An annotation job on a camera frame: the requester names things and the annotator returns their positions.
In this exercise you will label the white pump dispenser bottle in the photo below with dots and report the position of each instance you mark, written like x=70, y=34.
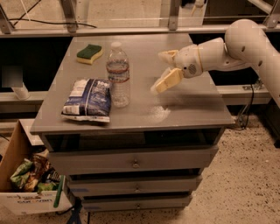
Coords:
x=21, y=92

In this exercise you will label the green stick in box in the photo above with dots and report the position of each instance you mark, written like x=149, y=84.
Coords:
x=59, y=190

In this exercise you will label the grey drawer cabinet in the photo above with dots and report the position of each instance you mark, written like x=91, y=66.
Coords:
x=190, y=114

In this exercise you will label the snack bags in box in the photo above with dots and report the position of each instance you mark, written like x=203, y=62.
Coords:
x=35, y=174

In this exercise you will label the bottom grey drawer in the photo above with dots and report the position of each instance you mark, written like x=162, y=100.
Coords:
x=134, y=203

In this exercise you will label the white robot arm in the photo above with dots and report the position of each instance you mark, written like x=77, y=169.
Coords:
x=245, y=45

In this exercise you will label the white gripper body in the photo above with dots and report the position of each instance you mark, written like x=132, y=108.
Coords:
x=188, y=61

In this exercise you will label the green yellow sponge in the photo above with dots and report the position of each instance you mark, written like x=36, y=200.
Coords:
x=89, y=54

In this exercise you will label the grey drawer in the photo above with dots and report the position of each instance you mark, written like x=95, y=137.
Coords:
x=134, y=160
x=134, y=203
x=121, y=186

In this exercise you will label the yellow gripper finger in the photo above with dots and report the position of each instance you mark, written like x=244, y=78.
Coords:
x=168, y=79
x=168, y=56

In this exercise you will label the cardboard box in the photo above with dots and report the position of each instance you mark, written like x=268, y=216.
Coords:
x=19, y=148

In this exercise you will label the clear plastic water bottle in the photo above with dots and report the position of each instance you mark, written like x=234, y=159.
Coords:
x=118, y=69

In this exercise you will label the top grey drawer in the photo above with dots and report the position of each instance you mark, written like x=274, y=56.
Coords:
x=134, y=160

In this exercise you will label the middle grey drawer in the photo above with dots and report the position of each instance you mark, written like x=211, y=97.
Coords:
x=121, y=186

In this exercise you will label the blue chip bag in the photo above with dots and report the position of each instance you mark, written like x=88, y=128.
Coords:
x=89, y=100

